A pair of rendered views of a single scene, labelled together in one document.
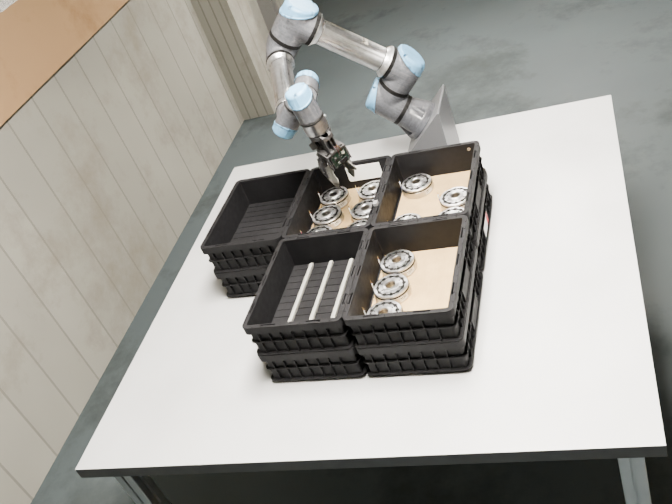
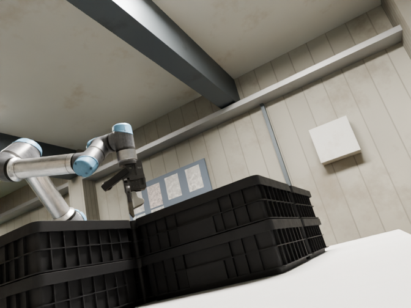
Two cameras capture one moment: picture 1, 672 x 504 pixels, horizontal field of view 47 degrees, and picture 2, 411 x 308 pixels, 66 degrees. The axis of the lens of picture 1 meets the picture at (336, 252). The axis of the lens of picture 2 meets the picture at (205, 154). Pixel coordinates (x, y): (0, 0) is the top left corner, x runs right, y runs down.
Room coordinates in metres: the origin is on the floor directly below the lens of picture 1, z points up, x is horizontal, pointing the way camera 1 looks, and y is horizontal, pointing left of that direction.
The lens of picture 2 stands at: (1.81, 1.07, 0.76)
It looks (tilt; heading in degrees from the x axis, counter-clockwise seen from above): 19 degrees up; 269
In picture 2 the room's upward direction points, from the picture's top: 14 degrees counter-clockwise
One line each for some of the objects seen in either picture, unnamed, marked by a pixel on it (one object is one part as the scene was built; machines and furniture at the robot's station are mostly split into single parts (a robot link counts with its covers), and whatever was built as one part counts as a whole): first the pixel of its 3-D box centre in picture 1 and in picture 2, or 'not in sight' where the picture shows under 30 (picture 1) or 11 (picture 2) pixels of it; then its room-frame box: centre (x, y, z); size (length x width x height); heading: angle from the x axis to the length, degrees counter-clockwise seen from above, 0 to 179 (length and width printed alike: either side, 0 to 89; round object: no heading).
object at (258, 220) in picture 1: (263, 221); (43, 263); (2.31, 0.19, 0.87); 0.40 x 0.30 x 0.11; 153
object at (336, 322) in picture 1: (308, 279); (215, 205); (1.81, 0.10, 0.92); 0.40 x 0.30 x 0.02; 153
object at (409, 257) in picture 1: (397, 261); not in sight; (1.81, -0.15, 0.86); 0.10 x 0.10 x 0.01
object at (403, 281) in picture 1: (390, 286); not in sight; (1.71, -0.11, 0.86); 0.10 x 0.10 x 0.01
